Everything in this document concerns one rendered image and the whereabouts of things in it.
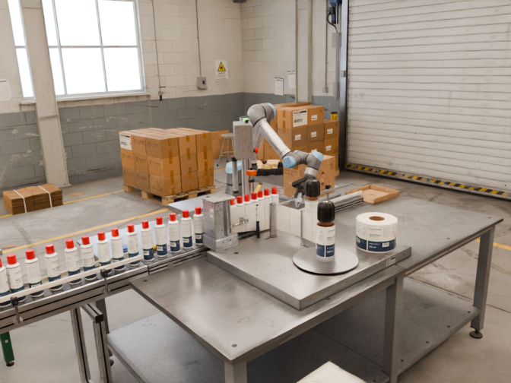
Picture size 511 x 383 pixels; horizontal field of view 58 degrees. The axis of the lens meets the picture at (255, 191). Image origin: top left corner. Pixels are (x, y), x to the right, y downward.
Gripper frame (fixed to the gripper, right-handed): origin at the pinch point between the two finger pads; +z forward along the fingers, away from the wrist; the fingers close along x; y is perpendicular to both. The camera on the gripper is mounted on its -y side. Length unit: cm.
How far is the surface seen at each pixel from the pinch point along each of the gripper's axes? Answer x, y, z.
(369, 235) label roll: -17, 68, 5
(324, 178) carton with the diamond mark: 39, -20, -28
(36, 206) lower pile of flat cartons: 1, -435, 101
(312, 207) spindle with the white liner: -20.9, 31.2, 1.0
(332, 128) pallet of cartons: 301, -267, -158
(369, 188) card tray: 84, -12, -37
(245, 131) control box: -58, -1, -24
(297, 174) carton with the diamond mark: 21.3, -29.1, -23.2
